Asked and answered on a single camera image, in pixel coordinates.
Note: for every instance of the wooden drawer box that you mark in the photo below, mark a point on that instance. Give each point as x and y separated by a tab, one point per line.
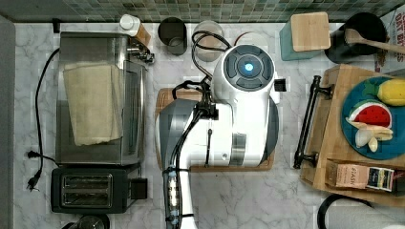
328	143

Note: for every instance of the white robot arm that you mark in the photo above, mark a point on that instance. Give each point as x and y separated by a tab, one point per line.
234	124

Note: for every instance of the wooden cutting board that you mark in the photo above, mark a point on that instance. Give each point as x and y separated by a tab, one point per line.
165	98

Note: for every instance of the clear glass jar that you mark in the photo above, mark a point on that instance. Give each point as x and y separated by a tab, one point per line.
209	41

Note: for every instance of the dark grey cup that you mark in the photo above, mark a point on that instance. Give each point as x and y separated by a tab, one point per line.
173	34

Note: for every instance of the stainless steel toaster oven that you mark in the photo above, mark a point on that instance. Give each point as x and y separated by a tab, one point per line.
127	53

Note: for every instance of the folded beige towel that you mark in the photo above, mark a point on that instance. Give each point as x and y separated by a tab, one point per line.
94	94

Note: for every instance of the white bottle with wooden base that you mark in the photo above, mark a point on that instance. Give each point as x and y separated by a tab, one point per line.
131	25

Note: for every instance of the teal canister with wooden lid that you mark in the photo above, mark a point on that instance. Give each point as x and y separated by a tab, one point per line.
304	36

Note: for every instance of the black two-slot toaster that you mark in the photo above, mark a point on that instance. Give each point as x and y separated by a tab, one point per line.
96	190

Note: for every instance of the pink tea box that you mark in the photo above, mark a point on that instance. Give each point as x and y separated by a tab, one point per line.
344	175

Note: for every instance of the black kettle lid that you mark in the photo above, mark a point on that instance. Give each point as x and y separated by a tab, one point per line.
90	222

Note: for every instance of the toy garlic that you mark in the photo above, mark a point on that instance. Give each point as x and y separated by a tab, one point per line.
369	135

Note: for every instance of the wooden spoon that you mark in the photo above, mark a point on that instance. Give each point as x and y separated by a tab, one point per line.
354	37

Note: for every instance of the toy watermelon slice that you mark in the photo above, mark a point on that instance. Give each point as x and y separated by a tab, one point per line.
372	113

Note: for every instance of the teal plate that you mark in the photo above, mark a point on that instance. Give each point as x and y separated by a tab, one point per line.
386	149

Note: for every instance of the dark tea bag packet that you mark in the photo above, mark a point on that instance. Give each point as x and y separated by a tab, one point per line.
380	179

